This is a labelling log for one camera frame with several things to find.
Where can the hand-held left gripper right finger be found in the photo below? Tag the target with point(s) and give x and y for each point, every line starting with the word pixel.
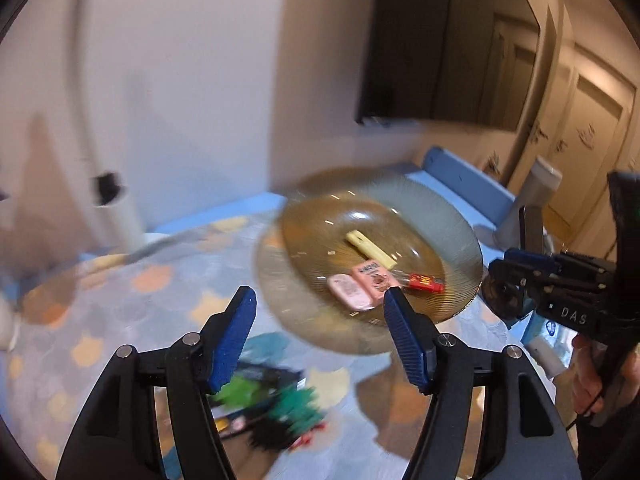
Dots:
pixel 405 342

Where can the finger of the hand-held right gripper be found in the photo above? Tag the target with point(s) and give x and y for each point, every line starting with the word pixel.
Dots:
pixel 527 312
pixel 530 262

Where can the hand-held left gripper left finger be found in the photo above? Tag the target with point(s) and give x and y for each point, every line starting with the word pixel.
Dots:
pixel 231 342

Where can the translucent light blue figure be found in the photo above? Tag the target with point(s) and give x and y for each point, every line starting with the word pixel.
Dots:
pixel 267 347

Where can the black box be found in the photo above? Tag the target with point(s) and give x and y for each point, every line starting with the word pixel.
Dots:
pixel 272 374

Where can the teal toy figure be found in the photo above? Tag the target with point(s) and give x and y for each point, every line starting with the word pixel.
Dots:
pixel 297 405

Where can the red yellow small figure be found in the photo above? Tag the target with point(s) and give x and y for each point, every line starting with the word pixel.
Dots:
pixel 307 439

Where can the amber ribbed glass bowl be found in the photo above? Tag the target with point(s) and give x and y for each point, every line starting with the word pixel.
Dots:
pixel 320 225

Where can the person's right forearm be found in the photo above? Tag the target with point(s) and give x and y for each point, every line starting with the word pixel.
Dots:
pixel 607 452

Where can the person's right hand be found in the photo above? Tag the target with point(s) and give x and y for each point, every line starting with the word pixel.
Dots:
pixel 587 380

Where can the white cup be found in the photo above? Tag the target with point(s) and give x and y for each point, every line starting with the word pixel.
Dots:
pixel 546 356

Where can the green toy figure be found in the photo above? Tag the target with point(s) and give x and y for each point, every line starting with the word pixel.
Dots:
pixel 242 390

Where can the red printed packet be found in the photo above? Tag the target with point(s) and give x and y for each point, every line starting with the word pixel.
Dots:
pixel 425 283

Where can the pink printed small box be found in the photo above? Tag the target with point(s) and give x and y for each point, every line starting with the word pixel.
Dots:
pixel 371 275

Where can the pink oval case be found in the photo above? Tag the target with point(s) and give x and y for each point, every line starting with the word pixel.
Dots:
pixel 347 291

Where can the yellow eraser stick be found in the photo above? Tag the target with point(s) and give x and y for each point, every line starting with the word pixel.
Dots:
pixel 367 248

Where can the black spiky toy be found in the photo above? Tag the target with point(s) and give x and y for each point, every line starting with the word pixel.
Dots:
pixel 272 435

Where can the blue chair back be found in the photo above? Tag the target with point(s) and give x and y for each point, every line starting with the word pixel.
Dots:
pixel 465 180

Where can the beige panelled wardrobe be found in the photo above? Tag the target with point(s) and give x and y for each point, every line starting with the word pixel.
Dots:
pixel 590 125

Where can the black clamp on pole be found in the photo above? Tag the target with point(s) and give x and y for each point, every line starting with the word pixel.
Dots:
pixel 106 189

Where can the black wall television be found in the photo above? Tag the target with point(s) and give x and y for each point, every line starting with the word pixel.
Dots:
pixel 440 50

